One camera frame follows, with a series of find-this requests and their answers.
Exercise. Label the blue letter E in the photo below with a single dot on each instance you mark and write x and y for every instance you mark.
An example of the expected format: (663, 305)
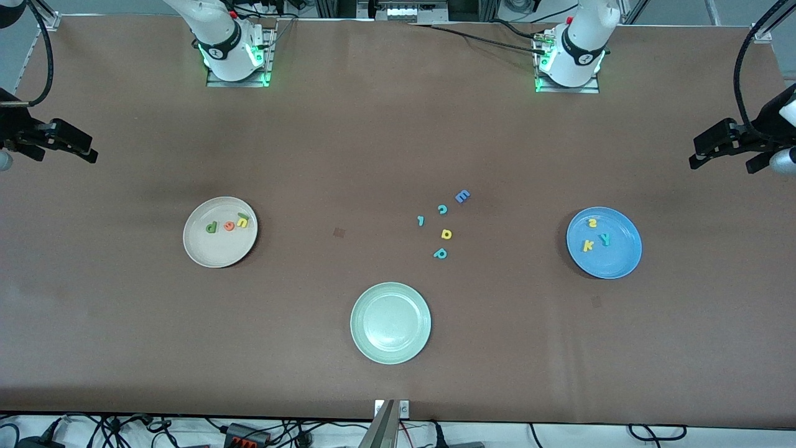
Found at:
(462, 196)

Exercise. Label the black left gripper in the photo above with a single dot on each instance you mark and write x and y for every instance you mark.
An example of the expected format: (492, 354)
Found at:
(760, 138)

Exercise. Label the yellow letter k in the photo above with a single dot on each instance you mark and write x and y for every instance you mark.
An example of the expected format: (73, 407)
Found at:
(587, 246)

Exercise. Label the teal letter p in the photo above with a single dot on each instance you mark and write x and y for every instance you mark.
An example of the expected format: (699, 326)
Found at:
(441, 253)

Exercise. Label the green letter d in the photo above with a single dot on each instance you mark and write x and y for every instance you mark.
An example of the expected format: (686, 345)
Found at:
(209, 228)

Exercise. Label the pale green plate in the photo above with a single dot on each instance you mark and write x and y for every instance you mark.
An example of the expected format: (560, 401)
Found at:
(390, 323)

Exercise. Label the beige brown plate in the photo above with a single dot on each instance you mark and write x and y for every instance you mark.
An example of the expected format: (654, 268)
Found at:
(214, 252)

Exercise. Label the teal letter y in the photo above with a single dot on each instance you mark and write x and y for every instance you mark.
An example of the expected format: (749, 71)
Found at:
(604, 238)

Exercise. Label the black orange power strip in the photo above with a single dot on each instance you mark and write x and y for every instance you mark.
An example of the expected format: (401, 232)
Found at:
(245, 434)

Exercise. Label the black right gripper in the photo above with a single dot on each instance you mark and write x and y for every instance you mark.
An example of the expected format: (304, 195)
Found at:
(13, 132)

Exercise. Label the aluminium corner bracket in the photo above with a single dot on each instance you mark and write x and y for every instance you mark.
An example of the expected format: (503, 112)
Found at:
(48, 22)
(762, 32)

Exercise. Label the silver connector block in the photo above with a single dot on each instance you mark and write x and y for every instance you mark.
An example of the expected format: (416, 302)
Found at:
(416, 14)

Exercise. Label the white post mounting bracket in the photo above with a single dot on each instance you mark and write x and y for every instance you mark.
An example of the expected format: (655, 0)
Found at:
(404, 409)

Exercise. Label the blue plate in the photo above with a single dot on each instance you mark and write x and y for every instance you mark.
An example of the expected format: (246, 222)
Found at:
(612, 261)

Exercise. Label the brown table cover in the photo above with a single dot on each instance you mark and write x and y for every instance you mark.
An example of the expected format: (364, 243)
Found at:
(124, 342)

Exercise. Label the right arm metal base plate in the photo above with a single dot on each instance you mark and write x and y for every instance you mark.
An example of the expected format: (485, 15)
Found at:
(214, 83)

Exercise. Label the grey metal camera post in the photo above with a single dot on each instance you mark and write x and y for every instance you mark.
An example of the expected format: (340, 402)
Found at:
(384, 432)

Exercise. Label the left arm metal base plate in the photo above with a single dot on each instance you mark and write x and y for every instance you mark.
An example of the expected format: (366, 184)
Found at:
(587, 89)

